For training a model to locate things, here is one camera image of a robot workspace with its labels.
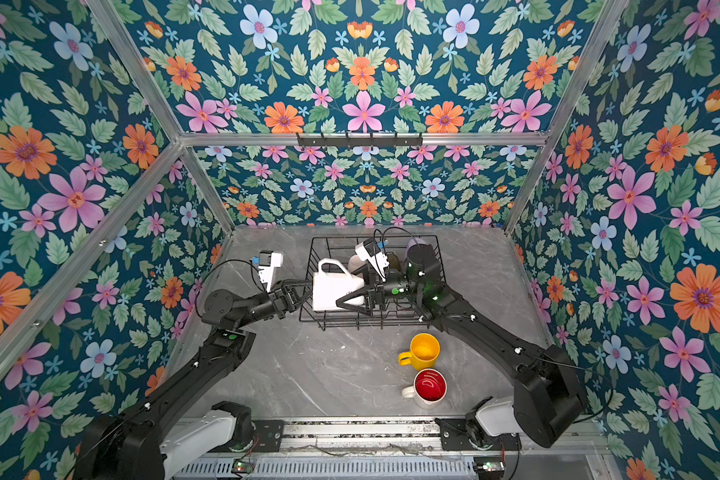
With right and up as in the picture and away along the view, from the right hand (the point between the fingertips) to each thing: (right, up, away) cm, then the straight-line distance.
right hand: (342, 292), depth 64 cm
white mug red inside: (+21, -29, +17) cm, 39 cm away
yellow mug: (+21, -20, +22) cm, 37 cm away
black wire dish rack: (+7, +2, -3) cm, 8 cm away
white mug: (-3, +1, -3) cm, 4 cm away
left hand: (-5, +1, -1) cm, 5 cm away
